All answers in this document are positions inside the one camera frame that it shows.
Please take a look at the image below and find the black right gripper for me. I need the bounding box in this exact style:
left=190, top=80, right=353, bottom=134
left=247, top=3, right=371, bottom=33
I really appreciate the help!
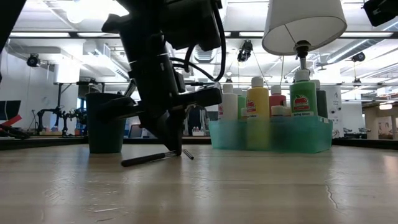
left=363, top=0, right=398, bottom=27

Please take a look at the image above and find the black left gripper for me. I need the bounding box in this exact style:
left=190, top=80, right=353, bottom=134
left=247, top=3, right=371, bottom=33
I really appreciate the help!
left=95, top=54, right=223, bottom=156

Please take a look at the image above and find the short black handle paintbrush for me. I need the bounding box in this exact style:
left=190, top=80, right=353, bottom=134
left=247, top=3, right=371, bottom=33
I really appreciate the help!
left=121, top=150, right=178, bottom=168

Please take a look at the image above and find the dark green cup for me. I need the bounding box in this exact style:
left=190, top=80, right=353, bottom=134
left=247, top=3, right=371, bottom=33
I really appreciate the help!
left=85, top=92, right=139, bottom=154

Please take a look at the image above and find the large white paint bottle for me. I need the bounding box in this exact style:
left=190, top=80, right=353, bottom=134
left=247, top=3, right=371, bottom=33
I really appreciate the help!
left=218, top=83, right=239, bottom=121

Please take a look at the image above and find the large green paint bottle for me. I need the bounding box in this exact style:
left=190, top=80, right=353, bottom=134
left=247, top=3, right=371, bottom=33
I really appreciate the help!
left=238, top=87, right=248, bottom=120

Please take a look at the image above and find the large bright yellow paint bottle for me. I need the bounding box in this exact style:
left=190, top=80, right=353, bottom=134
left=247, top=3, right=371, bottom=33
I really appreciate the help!
left=246, top=76, right=271, bottom=150

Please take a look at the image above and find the large dark teal paint bottle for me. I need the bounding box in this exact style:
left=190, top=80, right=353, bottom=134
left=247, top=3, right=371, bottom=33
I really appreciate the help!
left=312, top=78, right=329, bottom=118

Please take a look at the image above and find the large pink paint bottle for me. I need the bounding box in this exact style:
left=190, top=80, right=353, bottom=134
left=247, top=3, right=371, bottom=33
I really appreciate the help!
left=269, top=84, right=287, bottom=108

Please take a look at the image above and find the light green labelled paint bottle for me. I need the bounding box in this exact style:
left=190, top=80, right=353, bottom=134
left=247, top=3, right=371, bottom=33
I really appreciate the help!
left=289, top=68, right=319, bottom=118

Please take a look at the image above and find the person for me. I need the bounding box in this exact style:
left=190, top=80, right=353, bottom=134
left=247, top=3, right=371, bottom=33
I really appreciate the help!
left=186, top=105, right=210, bottom=136

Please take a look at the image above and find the grey background monitor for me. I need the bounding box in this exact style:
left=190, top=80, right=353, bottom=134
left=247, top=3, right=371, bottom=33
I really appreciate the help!
left=127, top=124, right=144, bottom=139

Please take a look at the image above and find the white shade chrome table lamp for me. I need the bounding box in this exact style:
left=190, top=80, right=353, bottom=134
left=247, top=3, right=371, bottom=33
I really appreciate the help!
left=261, top=0, right=348, bottom=146

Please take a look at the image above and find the white cylindrical appliance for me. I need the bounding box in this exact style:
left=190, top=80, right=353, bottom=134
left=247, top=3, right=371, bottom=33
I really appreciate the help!
left=328, top=84, right=345, bottom=138

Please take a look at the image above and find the green translucent plastic bin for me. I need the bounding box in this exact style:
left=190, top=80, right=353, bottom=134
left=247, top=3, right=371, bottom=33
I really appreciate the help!
left=208, top=115, right=333, bottom=154

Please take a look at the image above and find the black overhead crossbar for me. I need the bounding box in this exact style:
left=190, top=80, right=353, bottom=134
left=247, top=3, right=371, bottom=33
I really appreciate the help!
left=9, top=30, right=398, bottom=40

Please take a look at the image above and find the red flat strip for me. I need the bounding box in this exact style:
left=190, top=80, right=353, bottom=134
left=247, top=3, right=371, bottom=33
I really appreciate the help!
left=0, top=114, right=23, bottom=128

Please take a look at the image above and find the silver ceiling duct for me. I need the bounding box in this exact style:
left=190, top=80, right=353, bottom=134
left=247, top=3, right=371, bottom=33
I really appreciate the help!
left=193, top=45, right=219, bottom=65

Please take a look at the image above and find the background black frame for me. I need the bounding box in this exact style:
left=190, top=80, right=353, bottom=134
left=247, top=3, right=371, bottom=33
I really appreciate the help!
left=53, top=80, right=398, bottom=110

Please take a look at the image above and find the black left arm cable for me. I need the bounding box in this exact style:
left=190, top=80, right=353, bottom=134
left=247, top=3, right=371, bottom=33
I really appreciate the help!
left=169, top=0, right=227, bottom=83

